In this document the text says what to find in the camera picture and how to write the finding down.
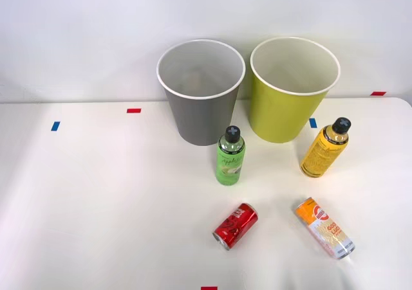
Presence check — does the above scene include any yellow-green plastic waste bin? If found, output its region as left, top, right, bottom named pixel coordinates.
left=249, top=36, right=342, bottom=144

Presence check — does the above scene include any grey plastic waste bin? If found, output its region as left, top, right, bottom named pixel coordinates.
left=156, top=39, right=247, bottom=147

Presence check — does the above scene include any red drink can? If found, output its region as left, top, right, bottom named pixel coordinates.
left=212, top=202, right=259, bottom=251

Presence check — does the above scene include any green plastic bottle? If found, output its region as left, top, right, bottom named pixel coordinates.
left=215, top=125, right=247, bottom=186

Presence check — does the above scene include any orange and white drink can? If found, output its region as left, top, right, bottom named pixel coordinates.
left=295, top=197, right=356, bottom=260

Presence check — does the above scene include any yellow plastic bottle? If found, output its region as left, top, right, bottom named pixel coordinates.
left=299, top=117, right=352, bottom=179

